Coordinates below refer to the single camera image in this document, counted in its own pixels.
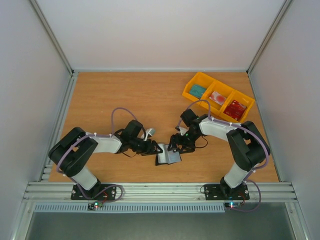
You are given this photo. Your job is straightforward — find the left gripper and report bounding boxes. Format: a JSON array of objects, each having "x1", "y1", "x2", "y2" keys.
[{"x1": 130, "y1": 137, "x2": 160, "y2": 156}]

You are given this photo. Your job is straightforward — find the black card holder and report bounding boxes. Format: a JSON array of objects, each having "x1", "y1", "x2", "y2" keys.
[{"x1": 155, "y1": 143, "x2": 182, "y2": 166}]

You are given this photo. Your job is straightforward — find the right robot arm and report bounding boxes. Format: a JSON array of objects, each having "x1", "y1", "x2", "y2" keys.
[{"x1": 167, "y1": 108, "x2": 271, "y2": 199}]

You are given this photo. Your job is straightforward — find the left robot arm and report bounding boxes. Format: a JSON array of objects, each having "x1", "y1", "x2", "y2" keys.
[{"x1": 48, "y1": 120, "x2": 164, "y2": 200}]

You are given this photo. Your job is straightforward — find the green card stack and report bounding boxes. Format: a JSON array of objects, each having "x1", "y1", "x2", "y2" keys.
[{"x1": 188, "y1": 84, "x2": 207, "y2": 99}]

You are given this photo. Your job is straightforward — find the yellow bin with green cards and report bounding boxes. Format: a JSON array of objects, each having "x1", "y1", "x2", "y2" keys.
[{"x1": 182, "y1": 72, "x2": 217, "y2": 102}]

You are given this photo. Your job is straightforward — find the red circle card stack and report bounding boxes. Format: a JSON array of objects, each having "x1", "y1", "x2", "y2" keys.
[{"x1": 209, "y1": 91, "x2": 227, "y2": 106}]

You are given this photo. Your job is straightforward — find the yellow bin with circle cards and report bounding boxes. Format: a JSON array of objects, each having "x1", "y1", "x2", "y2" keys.
[{"x1": 200, "y1": 80, "x2": 235, "y2": 115}]

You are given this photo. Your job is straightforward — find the yellow bin with red cards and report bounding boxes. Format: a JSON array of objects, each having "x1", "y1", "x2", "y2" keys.
[{"x1": 219, "y1": 90, "x2": 255, "y2": 123}]

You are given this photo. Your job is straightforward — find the right circuit board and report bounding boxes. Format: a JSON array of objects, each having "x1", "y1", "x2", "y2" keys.
[{"x1": 224, "y1": 201, "x2": 242, "y2": 209}]

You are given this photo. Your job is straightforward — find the circuit board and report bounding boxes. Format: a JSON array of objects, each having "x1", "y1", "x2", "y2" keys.
[
  {"x1": 224, "y1": 201, "x2": 242, "y2": 209},
  {"x1": 87, "y1": 201, "x2": 104, "y2": 211}
]

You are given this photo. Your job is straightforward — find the left circuit board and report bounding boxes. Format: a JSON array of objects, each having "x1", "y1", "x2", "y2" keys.
[{"x1": 87, "y1": 201, "x2": 104, "y2": 211}]

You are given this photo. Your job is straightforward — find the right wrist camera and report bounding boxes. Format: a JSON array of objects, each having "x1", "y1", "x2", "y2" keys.
[{"x1": 175, "y1": 126, "x2": 188, "y2": 136}]

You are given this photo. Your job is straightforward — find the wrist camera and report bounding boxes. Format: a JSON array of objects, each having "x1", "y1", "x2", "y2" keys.
[
  {"x1": 175, "y1": 126, "x2": 188, "y2": 136},
  {"x1": 144, "y1": 128, "x2": 156, "y2": 140}
]

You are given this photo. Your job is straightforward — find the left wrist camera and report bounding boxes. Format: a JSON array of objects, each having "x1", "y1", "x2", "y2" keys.
[{"x1": 144, "y1": 128, "x2": 156, "y2": 140}]

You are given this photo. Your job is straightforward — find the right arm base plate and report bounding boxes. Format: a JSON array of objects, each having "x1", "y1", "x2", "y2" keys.
[{"x1": 203, "y1": 184, "x2": 250, "y2": 201}]

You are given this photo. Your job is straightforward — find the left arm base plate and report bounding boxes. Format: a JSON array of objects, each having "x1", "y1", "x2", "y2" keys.
[{"x1": 70, "y1": 183, "x2": 117, "y2": 201}]

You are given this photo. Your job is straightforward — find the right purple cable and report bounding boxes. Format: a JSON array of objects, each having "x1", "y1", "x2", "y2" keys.
[{"x1": 176, "y1": 99, "x2": 272, "y2": 213}]

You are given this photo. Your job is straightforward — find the front aluminium rail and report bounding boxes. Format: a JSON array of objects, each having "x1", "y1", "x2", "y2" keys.
[{"x1": 22, "y1": 182, "x2": 298, "y2": 203}]

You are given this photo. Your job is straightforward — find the aluminium rail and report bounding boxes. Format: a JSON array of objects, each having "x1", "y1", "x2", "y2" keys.
[
  {"x1": 37, "y1": 70, "x2": 79, "y2": 182},
  {"x1": 22, "y1": 182, "x2": 298, "y2": 203}
]

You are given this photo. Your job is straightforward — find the left aluminium rail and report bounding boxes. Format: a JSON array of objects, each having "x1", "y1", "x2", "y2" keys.
[{"x1": 37, "y1": 70, "x2": 79, "y2": 182}]

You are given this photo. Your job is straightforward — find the grey slotted cable duct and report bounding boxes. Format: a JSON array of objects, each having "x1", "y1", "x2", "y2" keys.
[{"x1": 34, "y1": 202, "x2": 225, "y2": 214}]

